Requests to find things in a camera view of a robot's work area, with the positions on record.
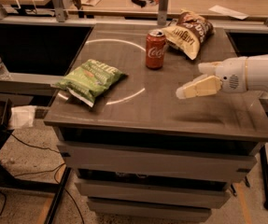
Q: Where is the red coke can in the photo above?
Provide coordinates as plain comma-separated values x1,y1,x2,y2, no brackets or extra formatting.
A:
146,29,166,69

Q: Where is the brown card on desk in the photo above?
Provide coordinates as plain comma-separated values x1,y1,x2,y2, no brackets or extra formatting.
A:
81,0,101,7

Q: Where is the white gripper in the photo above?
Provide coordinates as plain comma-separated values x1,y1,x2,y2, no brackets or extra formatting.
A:
176,57,247,99

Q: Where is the white crumpled paper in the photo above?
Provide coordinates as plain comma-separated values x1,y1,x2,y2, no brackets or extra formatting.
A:
8,105,36,130

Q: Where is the black stand on left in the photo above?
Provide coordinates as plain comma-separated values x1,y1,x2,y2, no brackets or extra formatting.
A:
0,99,70,224

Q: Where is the green chip bag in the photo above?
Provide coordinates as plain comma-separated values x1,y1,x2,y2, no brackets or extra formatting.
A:
54,59,125,107

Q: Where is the black floor cable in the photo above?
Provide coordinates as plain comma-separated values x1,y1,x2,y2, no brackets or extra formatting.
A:
0,133,86,224

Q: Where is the grey drawer cabinet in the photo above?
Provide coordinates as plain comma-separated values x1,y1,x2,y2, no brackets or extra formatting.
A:
45,24,268,222

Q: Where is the brown and cream chip bag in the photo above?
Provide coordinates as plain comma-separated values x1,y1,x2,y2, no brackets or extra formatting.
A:
162,10,214,60

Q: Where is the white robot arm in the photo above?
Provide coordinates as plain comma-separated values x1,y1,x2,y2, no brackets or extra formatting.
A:
176,54,268,99

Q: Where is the white paper sheet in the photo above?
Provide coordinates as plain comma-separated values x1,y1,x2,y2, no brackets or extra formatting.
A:
209,5,248,20

